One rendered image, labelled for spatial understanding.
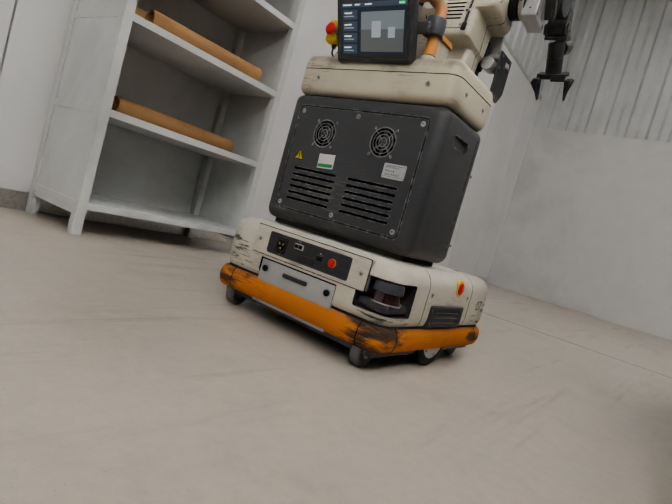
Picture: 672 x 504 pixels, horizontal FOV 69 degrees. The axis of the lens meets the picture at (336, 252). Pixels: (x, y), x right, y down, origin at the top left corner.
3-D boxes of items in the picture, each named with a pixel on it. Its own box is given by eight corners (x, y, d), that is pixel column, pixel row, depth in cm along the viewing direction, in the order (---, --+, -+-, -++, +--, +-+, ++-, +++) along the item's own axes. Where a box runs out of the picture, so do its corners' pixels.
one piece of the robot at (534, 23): (535, 14, 152) (547, -19, 152) (519, 14, 155) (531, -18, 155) (542, 33, 160) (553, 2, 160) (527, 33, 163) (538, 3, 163)
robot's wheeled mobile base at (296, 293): (374, 365, 116) (404, 264, 114) (211, 285, 153) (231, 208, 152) (477, 350, 169) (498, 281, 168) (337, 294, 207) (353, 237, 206)
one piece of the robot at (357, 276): (362, 292, 120) (371, 259, 119) (251, 249, 144) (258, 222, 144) (367, 293, 122) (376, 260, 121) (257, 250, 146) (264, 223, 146)
